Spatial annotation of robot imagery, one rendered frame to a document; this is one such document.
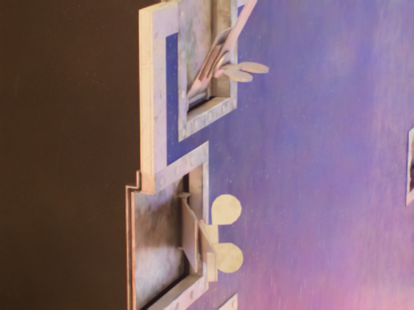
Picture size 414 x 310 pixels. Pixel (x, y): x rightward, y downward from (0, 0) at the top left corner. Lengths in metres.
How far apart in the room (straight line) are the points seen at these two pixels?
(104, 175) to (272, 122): 0.92
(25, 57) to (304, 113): 0.90
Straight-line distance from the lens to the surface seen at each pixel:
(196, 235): 1.07
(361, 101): 1.58
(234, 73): 1.09
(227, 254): 1.10
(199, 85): 1.12
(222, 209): 1.10
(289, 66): 1.32
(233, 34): 1.10
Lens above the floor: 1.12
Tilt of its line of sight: 15 degrees down
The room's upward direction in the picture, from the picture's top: straight up
